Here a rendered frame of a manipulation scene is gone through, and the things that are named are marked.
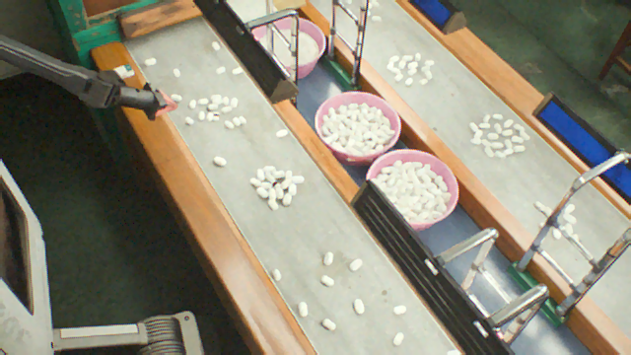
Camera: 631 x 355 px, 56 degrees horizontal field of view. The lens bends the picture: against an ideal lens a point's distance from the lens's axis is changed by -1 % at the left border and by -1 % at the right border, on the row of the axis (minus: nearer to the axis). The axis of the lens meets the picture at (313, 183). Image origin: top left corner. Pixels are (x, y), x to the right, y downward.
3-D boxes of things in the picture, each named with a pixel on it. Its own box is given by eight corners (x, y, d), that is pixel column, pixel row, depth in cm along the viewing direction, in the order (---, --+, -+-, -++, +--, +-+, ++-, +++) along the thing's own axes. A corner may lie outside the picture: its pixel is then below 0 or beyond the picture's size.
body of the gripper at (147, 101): (152, 82, 169) (129, 76, 163) (166, 105, 164) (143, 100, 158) (142, 100, 172) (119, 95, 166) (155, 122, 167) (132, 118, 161)
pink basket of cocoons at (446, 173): (397, 256, 168) (402, 239, 160) (345, 190, 181) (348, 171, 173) (469, 217, 177) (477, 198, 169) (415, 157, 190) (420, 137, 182)
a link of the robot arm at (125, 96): (111, 107, 157) (119, 89, 155) (102, 95, 161) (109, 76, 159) (134, 111, 162) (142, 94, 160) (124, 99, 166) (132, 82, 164)
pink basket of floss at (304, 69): (312, 94, 205) (313, 74, 197) (239, 77, 208) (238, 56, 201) (332, 45, 220) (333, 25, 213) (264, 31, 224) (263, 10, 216)
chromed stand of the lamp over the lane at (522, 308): (439, 408, 143) (490, 337, 107) (390, 340, 153) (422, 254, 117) (497, 369, 150) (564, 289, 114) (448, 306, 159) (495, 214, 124)
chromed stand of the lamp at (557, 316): (556, 328, 157) (636, 242, 121) (506, 270, 166) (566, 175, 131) (605, 295, 163) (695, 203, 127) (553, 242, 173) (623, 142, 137)
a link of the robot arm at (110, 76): (87, 106, 154) (101, 78, 151) (71, 85, 160) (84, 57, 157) (127, 115, 163) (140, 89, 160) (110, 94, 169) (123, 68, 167)
